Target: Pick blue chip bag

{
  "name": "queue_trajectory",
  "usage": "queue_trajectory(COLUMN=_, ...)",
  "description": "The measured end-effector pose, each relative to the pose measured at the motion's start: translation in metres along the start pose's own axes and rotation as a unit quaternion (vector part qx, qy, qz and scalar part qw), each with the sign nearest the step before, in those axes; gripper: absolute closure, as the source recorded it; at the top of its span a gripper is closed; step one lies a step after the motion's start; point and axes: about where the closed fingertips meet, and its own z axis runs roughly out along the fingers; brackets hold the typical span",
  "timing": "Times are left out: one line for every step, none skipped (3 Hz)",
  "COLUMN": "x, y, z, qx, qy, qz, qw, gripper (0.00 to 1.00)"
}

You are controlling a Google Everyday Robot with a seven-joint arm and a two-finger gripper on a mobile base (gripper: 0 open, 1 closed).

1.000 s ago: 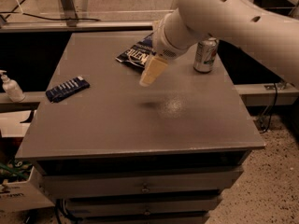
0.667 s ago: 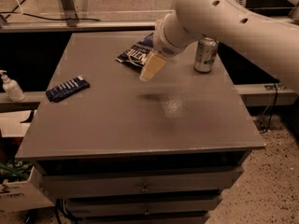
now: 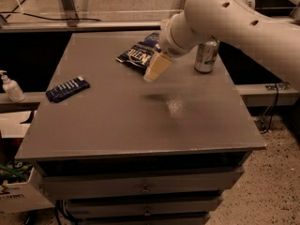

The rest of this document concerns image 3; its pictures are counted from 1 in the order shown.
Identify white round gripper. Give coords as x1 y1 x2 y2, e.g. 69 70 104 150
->
143 19 189 82

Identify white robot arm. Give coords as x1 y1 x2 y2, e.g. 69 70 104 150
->
143 0 300 90

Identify blue Kettle chip bag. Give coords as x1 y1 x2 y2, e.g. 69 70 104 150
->
116 32 160 69

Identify green white soda can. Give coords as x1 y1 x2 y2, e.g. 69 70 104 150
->
194 40 219 73

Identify dark blue snack bar package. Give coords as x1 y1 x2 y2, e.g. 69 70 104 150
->
46 77 90 103

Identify grey drawer cabinet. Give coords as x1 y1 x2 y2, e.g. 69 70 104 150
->
17 32 264 225

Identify top grey drawer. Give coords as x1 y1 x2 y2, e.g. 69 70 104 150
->
44 167 244 200

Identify grey drawer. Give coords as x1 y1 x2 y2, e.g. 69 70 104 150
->
67 193 222 218
44 167 244 200

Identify middle grey drawer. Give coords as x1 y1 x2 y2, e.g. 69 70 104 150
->
67 193 222 218

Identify white pump dispenser bottle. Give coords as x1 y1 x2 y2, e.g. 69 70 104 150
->
0 70 25 102

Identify white cardboard box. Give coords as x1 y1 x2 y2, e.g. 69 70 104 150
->
0 112 53 213

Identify black floor cable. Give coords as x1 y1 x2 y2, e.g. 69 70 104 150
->
261 82 280 134

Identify black cable on ledge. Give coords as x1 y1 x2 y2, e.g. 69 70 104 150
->
0 0 102 23

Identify metal window frame rail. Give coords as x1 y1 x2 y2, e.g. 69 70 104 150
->
0 0 300 34

